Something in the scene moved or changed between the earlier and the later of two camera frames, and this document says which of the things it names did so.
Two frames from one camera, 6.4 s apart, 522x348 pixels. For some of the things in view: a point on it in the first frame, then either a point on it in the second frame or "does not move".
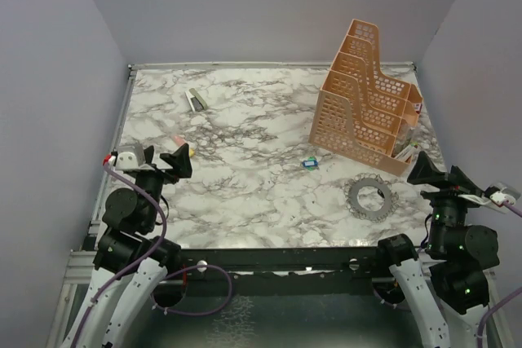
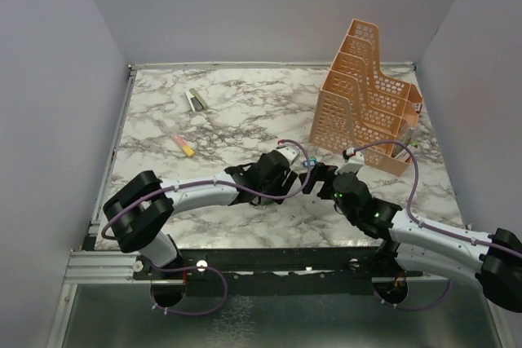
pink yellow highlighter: [180, 141] does not move
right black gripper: [456, 182] -> [325, 172]
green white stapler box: [195, 100] does not move
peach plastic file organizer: [358, 112] does not move
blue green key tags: [311, 163] does not move
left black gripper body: [151, 181] -> [280, 187]
